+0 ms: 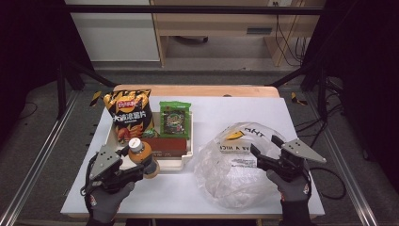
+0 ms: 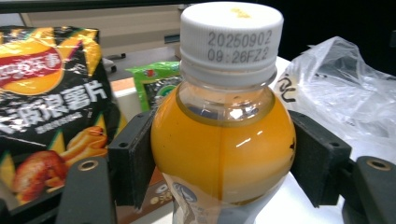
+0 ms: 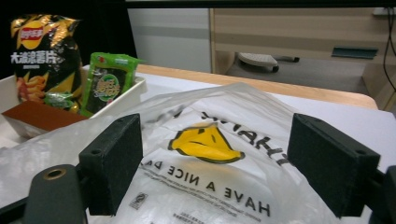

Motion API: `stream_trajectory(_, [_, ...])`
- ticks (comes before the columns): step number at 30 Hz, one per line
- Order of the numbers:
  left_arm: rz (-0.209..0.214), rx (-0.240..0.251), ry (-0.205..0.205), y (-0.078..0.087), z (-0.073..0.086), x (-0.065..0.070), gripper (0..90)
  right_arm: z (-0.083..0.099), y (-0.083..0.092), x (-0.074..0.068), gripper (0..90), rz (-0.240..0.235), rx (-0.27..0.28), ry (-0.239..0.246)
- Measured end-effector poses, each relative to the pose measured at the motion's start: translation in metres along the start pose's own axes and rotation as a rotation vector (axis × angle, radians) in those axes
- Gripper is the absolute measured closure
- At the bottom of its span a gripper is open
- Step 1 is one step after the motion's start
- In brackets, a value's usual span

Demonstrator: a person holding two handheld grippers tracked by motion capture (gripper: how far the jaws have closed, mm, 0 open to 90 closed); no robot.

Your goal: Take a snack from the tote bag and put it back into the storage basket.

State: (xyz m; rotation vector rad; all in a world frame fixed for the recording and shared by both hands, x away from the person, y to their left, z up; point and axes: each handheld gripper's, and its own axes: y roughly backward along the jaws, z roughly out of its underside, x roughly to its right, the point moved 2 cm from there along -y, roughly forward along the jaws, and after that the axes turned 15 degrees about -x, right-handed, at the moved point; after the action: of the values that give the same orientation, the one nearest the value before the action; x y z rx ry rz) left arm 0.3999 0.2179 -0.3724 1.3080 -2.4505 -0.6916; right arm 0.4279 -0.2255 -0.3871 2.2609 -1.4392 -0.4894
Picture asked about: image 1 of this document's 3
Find person's right hand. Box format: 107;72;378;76
266;169;311;203

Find black metal stand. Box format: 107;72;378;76
267;62;329;121
56;60;118;121

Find thin black floor cable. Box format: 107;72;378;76
22;101;40;120

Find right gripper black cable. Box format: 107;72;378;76
309;166;348;202

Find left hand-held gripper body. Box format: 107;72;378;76
84;144;126;194

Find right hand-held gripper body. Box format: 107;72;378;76
276;138;327;183

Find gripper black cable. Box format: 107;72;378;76
80;153;96;198
309;166;348;202

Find orange drink bottle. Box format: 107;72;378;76
127;137;161;180

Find green snack packet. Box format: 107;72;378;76
158;100;192;140

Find black metal crossbar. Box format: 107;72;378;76
62;4;324;16

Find clear plastic bag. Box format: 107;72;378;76
193;121;288;210

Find black hanging cables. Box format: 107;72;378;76
274;1;311;68

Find red-brown box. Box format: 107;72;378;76
140;137;188;158

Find wooden desk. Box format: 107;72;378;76
150;0;326;68

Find white plastic tray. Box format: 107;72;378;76
101;111;195;172

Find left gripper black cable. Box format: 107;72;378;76
80;153;96;198

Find white cabinet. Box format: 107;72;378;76
64;0;161;62

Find person's left hand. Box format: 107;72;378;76
88;182;136;224

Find black and yellow chips bag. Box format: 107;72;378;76
103;89;157;145

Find white wall socket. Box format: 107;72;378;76
267;0;294;8

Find black and yellow tape mark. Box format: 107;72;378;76
89;90;103;107

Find black floor cable bundle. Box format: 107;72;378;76
295;78;346;152

